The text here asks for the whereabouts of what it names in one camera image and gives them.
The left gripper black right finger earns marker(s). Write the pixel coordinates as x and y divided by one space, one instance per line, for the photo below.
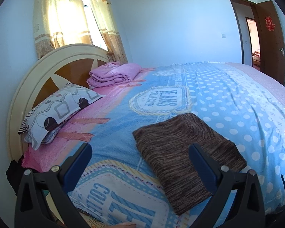
247 209

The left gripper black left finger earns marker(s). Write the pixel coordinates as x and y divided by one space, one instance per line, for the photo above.
32 209

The brown knit sweater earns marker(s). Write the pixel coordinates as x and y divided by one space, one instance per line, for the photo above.
165 147

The person's left hand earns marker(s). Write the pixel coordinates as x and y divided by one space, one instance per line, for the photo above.
123 225

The blue polka dot bedsheet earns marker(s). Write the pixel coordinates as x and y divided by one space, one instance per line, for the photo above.
240 103

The dark brown wooden door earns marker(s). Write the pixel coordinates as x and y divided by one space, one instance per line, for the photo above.
272 61

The patterned white grey pillow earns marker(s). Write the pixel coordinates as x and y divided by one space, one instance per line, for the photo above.
54 110

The red paper door decoration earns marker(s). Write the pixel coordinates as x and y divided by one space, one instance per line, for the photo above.
269 23

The cream wooden headboard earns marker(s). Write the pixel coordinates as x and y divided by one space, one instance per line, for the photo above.
71 63

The folded pink blanket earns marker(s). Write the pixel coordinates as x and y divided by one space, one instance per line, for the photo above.
112 73

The yellow patterned curtain left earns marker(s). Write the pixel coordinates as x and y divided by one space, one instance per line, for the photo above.
58 23

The yellow patterned curtain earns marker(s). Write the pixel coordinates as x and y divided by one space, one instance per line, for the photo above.
58 23
103 14

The yellow patterned curtain right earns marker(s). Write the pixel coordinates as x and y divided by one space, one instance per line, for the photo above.
103 14

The dark door frame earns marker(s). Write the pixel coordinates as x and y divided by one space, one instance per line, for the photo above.
247 19

